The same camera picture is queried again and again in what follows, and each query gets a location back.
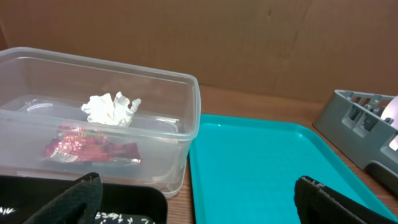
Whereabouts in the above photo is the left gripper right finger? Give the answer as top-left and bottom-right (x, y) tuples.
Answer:
(294, 176), (397, 224)

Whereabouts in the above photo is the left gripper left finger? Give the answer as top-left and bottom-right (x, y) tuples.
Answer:
(23, 172), (103, 223)

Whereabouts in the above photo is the pile of rice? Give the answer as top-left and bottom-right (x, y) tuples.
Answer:
(1, 206), (156, 224)

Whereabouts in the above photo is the red snack wrapper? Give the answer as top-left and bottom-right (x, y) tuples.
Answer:
(43, 126), (141, 166)

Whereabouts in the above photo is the white tissue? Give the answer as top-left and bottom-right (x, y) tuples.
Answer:
(81, 91), (141, 127)

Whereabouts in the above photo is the grey dishwasher rack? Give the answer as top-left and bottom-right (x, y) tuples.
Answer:
(312, 89), (398, 197)

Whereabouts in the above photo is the black tray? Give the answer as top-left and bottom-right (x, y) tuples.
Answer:
(1, 175), (168, 224)

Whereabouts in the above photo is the teal serving tray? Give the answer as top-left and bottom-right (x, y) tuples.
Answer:
(189, 114), (394, 224)

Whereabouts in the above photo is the clear plastic bin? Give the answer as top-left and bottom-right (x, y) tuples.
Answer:
(1, 47), (201, 197)

